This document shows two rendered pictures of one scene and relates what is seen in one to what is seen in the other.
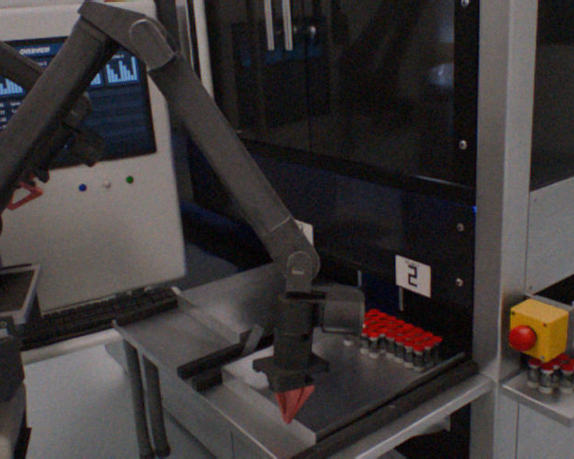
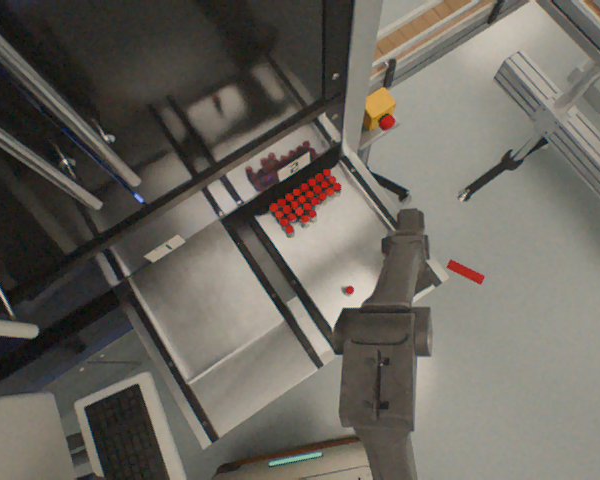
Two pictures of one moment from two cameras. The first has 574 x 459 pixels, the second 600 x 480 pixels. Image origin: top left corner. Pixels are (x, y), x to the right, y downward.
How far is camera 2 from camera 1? 1.20 m
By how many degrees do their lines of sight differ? 70
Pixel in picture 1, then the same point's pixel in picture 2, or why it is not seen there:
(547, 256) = not seen: hidden behind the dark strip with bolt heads
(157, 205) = (3, 425)
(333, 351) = (300, 247)
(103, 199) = not seen: outside the picture
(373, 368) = (329, 222)
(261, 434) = not seen: hidden behind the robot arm
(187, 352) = (281, 365)
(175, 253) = (39, 404)
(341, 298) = (418, 224)
